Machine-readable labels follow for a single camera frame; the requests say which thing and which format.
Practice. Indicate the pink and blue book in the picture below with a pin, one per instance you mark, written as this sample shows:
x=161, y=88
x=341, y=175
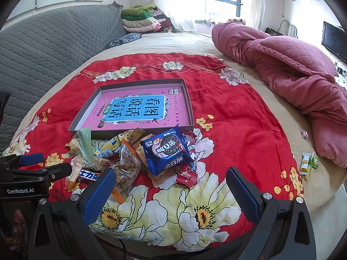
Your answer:
x=135, y=109

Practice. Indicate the black television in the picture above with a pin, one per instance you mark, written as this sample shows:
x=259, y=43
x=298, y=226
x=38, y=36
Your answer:
x=334, y=40

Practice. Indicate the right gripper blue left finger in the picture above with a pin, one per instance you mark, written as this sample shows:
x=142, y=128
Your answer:
x=96, y=195

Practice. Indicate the small green snack packet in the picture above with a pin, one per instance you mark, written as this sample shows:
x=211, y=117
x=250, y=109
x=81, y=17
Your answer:
x=314, y=161

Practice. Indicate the white sheer curtain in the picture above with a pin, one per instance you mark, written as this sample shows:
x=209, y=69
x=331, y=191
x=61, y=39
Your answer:
x=183, y=15

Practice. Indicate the stack of folded clothes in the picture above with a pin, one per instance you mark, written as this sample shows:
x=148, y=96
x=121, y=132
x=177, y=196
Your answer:
x=145, y=19

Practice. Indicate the small yellow snack packet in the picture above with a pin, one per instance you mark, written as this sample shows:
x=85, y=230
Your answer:
x=305, y=167

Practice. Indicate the black snickers bar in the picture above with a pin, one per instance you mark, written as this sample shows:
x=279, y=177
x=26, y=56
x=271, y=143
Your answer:
x=88, y=176

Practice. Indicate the blue oreo cookie packet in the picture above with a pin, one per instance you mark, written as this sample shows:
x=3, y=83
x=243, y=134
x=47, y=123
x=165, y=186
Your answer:
x=165, y=151

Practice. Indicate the orange clear biscuit bag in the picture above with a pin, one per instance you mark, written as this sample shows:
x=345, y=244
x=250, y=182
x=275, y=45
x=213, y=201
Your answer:
x=127, y=169

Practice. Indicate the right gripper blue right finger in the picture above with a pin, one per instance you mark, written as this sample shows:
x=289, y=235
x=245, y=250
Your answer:
x=245, y=193

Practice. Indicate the red floral blanket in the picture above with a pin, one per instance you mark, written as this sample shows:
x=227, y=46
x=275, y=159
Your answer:
x=171, y=124

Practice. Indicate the pink quilted comforter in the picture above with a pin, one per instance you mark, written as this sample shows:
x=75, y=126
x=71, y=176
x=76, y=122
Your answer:
x=298, y=72

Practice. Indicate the red candy wrapper packet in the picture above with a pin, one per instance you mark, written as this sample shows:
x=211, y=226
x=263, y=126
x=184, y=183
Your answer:
x=188, y=175

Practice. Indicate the grey quilted headboard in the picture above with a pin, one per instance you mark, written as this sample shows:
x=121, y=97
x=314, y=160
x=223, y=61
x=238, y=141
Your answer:
x=39, y=51

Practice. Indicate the dark blue patterned cushion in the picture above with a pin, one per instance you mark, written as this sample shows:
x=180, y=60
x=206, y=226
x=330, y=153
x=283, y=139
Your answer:
x=128, y=38

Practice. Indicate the green pastry packet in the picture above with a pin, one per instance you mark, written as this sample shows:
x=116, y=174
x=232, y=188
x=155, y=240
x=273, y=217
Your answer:
x=81, y=146

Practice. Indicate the grey cardboard box tray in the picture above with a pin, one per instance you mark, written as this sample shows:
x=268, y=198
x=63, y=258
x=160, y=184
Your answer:
x=135, y=105

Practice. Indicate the orange bread cake packet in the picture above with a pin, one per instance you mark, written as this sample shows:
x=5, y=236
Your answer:
x=71, y=180

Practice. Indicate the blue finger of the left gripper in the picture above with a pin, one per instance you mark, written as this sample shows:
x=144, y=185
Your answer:
x=31, y=159
x=57, y=172

